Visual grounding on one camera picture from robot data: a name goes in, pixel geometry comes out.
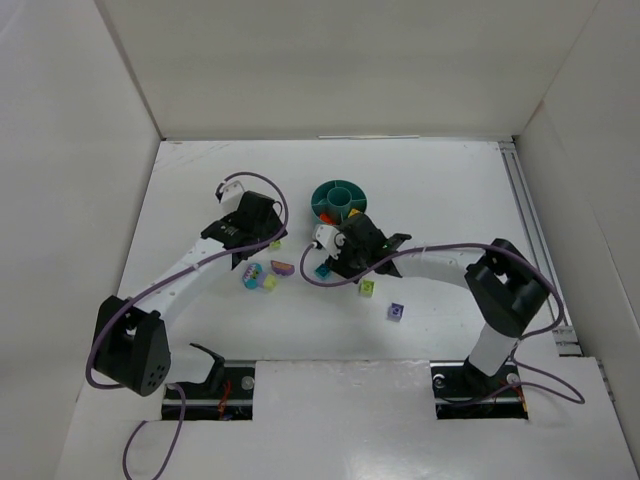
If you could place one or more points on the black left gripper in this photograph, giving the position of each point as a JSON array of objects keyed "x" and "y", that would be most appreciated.
[{"x": 270, "y": 226}]

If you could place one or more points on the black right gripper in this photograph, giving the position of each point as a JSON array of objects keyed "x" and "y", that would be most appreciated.
[{"x": 350, "y": 261}]

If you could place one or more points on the orange teardrop lego plate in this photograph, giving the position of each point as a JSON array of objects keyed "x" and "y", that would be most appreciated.
[{"x": 325, "y": 218}]

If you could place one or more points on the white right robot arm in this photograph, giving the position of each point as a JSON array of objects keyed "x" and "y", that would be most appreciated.
[{"x": 507, "y": 290}]

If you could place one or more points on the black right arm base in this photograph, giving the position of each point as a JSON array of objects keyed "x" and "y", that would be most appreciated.
[{"x": 461, "y": 392}]

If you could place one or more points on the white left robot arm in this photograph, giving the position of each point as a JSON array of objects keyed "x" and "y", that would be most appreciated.
[{"x": 130, "y": 346}]

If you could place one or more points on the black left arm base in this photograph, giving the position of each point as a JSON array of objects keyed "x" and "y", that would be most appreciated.
[{"x": 212, "y": 387}]

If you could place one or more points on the teal square lego brick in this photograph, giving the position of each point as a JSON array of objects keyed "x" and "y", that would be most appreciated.
[{"x": 322, "y": 271}]

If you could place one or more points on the teal round divided container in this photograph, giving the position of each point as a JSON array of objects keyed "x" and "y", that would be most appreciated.
[{"x": 335, "y": 199}]

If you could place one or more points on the purple butterfly lego piece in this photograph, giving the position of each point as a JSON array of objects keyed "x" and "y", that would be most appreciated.
[{"x": 282, "y": 268}]

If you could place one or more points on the teal flower lego piece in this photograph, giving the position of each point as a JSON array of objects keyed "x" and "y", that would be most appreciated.
[{"x": 253, "y": 276}]

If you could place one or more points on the pale green lego brick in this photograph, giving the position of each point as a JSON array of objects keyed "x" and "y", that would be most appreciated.
[{"x": 268, "y": 282}]

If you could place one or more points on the purple lego brick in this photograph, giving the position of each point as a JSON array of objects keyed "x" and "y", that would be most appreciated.
[{"x": 395, "y": 312}]

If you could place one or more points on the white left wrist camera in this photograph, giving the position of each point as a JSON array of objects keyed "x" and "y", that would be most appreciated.
[{"x": 229, "y": 196}]

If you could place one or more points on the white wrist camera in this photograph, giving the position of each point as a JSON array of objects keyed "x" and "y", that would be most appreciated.
[
  {"x": 329, "y": 238},
  {"x": 229, "y": 196}
]

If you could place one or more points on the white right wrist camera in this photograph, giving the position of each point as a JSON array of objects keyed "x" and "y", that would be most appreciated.
[{"x": 329, "y": 238}]

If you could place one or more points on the aluminium rail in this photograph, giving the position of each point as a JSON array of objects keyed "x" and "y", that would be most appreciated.
[{"x": 565, "y": 337}]

